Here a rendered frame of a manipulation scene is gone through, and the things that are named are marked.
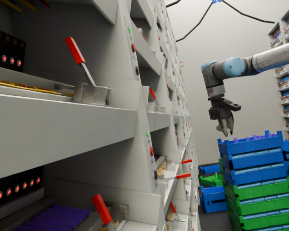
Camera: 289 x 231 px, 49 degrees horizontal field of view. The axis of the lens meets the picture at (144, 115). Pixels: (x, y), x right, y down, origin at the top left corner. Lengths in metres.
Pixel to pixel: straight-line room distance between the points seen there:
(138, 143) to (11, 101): 0.38
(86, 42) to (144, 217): 0.31
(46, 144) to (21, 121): 0.04
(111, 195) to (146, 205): 0.06
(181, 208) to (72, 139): 1.03
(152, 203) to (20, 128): 0.38
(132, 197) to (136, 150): 0.08
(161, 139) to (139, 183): 0.70
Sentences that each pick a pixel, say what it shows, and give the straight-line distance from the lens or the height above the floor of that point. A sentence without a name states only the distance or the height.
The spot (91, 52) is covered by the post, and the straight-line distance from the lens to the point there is 0.57.
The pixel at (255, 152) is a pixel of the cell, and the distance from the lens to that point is 1.79.
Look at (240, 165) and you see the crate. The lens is 1.76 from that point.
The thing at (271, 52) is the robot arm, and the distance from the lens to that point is 1.54.
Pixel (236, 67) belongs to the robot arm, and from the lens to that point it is 1.53.
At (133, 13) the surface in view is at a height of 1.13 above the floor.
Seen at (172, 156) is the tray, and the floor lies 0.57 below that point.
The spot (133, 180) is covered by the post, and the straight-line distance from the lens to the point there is 0.55.
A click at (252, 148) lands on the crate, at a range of 1.77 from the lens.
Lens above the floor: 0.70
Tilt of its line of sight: 2 degrees up
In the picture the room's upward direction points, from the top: 10 degrees counter-clockwise
